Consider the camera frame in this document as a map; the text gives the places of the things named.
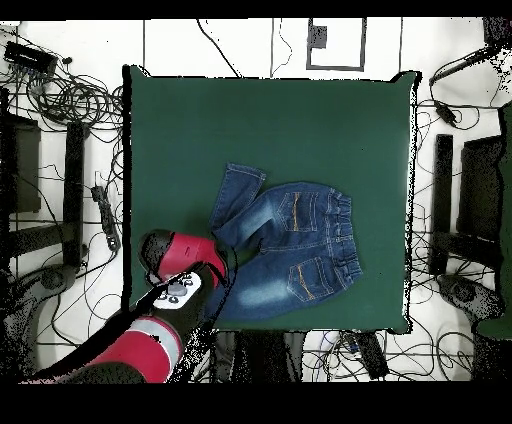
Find blue denim jeans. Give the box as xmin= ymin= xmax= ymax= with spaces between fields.
xmin=203 ymin=161 xmax=364 ymax=322

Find dark flat panel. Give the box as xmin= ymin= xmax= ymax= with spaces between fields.
xmin=0 ymin=113 xmax=42 ymax=215
xmin=457 ymin=135 xmax=504 ymax=241

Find dark green table cloth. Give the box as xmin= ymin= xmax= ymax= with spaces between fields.
xmin=121 ymin=64 xmax=421 ymax=337

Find black power strip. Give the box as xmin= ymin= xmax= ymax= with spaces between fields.
xmin=90 ymin=184 xmax=122 ymax=252

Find black stand bar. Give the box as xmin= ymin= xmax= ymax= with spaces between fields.
xmin=429 ymin=133 xmax=454 ymax=276
xmin=62 ymin=120 xmax=88 ymax=268

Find black floor box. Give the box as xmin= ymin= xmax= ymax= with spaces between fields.
xmin=351 ymin=330 xmax=389 ymax=380

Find dark grey square plate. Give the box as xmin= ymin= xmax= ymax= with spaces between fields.
xmin=307 ymin=24 xmax=328 ymax=50

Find black power adapter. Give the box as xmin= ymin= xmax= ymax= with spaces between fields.
xmin=433 ymin=99 xmax=458 ymax=126

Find black electronics box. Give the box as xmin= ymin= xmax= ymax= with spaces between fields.
xmin=3 ymin=41 xmax=59 ymax=75

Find dark speckled box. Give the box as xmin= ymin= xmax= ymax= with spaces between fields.
xmin=482 ymin=16 xmax=512 ymax=47

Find long black cable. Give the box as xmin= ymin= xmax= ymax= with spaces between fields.
xmin=195 ymin=18 xmax=243 ymax=79

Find grey square floor frame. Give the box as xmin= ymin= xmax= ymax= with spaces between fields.
xmin=306 ymin=17 xmax=368 ymax=72

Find tangled black cable bundle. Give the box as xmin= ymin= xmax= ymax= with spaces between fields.
xmin=303 ymin=330 xmax=475 ymax=381
xmin=0 ymin=59 xmax=125 ymax=133

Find black rod with cable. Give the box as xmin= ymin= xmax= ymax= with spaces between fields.
xmin=428 ymin=45 xmax=501 ymax=87

